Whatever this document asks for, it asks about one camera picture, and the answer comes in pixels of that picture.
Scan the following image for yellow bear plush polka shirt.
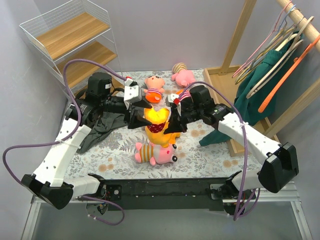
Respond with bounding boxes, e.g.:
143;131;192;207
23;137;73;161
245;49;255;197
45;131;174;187
144;108;180;148

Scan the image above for small orange striped plush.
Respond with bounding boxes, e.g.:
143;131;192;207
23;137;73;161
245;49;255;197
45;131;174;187
175;89;189;101

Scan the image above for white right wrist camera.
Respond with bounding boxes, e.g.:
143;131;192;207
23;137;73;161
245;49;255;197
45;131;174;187
165;93;181;107

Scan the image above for pink pig plush striped hat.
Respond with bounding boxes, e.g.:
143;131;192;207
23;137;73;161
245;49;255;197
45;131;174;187
171;62;196;88

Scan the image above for wooden clothes rack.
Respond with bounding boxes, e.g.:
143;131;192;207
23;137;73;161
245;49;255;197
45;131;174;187
203;0;320;157

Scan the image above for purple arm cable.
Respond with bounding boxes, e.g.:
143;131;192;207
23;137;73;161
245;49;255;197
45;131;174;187
178;81;261;222
2;58;128;227

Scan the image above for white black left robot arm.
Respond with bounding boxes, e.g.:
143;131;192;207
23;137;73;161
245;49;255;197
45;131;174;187
21;77;152;210

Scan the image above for white wire wooden shelf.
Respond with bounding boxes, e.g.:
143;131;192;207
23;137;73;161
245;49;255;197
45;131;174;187
19;0;119;82

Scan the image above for pink wire hanger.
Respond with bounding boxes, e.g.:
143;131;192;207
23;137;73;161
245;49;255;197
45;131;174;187
232;0;292;78

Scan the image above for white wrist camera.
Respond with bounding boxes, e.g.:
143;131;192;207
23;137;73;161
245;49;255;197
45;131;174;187
123;76;143;107
165;93;181;107

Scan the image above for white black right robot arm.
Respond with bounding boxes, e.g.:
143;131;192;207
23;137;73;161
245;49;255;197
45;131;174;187
165;85;299;199

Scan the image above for dark grey cloth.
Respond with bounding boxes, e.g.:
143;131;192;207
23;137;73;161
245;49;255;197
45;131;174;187
77;112;126;154

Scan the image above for pink frog plush striped shirt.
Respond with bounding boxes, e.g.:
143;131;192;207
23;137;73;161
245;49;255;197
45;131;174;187
134;142;178;166

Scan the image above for beige wooden hanger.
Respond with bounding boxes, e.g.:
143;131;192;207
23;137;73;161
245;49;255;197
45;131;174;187
246;16;314;99

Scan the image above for dark green garment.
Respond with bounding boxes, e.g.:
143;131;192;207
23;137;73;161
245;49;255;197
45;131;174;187
198;31;305;147

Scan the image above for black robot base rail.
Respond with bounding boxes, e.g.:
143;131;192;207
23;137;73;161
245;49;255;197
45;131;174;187
32;178;301;213

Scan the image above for floral table mat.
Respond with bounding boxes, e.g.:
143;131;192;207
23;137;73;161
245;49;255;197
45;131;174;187
64;120;244;179

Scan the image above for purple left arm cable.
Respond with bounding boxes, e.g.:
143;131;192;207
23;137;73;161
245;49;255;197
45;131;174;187
2;58;128;227

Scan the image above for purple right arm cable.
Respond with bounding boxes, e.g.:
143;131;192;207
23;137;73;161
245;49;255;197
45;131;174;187
178;81;261;222

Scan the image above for orange plastic hanger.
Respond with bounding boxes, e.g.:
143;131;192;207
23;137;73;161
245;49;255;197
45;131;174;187
258;35;320;113

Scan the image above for peach doll plush striped shirt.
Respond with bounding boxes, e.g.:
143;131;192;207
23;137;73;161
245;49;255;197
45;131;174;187
143;75;165;104

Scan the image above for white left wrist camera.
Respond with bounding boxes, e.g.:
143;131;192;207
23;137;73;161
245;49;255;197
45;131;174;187
123;76;143;107

